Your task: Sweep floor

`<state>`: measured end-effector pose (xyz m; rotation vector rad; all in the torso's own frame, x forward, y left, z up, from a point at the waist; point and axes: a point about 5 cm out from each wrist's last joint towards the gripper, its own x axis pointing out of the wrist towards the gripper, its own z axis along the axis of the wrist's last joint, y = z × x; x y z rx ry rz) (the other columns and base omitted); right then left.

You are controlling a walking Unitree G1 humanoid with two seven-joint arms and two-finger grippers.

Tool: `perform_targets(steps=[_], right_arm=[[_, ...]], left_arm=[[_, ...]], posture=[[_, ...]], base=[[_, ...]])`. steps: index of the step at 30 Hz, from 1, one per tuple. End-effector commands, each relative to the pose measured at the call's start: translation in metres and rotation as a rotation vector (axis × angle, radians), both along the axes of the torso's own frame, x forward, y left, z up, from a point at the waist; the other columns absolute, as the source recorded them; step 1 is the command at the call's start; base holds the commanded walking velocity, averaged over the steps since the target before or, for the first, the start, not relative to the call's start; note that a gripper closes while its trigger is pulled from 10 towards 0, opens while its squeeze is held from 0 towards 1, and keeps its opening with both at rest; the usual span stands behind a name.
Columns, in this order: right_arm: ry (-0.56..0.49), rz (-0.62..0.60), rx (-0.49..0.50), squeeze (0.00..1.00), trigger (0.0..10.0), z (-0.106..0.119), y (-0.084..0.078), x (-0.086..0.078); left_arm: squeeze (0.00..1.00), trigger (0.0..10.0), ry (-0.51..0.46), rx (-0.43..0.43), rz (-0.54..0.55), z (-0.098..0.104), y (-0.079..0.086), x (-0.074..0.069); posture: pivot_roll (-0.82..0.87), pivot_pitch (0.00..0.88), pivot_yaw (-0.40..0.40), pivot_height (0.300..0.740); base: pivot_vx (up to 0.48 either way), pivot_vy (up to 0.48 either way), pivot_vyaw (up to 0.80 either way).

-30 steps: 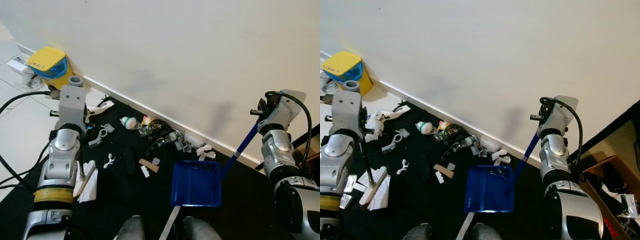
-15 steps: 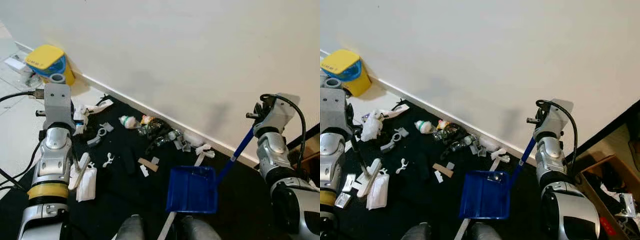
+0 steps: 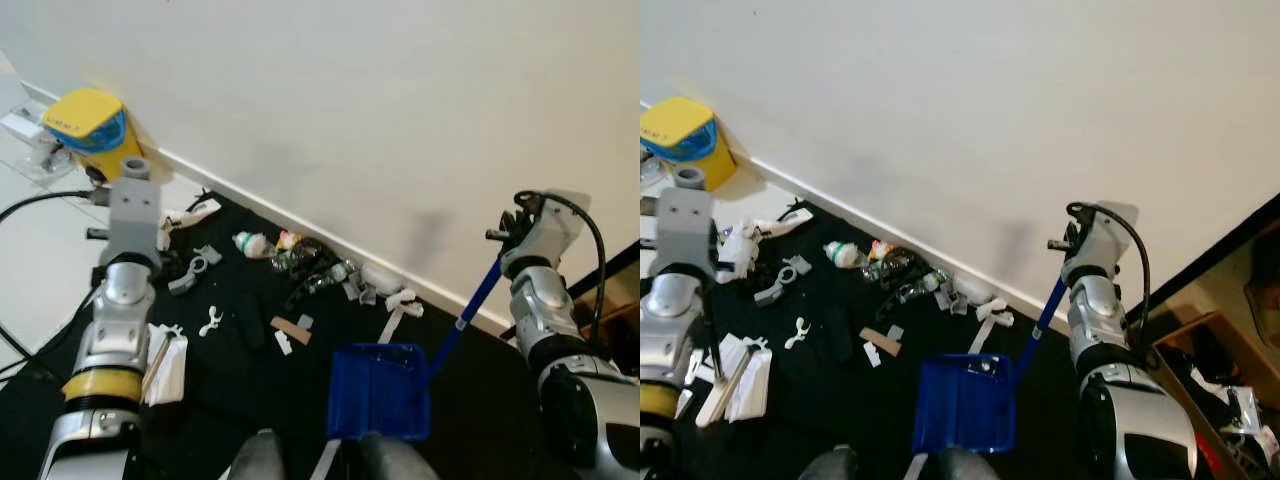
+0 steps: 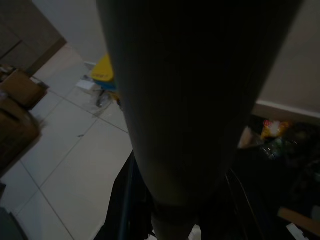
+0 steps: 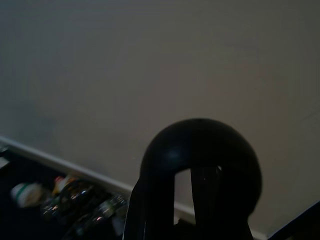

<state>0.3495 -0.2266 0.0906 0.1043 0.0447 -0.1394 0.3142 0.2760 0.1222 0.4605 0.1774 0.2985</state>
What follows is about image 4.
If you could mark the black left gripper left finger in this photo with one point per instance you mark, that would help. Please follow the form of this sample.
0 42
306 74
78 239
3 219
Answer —
125 212

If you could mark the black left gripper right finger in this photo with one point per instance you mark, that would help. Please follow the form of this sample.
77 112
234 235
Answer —
230 220

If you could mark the wooden block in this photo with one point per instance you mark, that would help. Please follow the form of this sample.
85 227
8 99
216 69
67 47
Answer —
297 216

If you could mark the white paper scrap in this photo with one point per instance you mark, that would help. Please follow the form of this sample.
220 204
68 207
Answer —
300 230

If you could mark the clear plastic wrapper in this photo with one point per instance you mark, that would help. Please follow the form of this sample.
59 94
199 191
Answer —
103 100

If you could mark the brown cardboard box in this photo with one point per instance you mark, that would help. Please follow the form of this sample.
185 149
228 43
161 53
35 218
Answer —
22 87
15 135

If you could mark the yellow bin blue lid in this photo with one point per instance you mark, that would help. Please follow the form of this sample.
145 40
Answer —
102 70

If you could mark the brown wooden cabinet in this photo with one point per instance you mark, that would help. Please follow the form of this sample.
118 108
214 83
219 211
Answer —
27 30

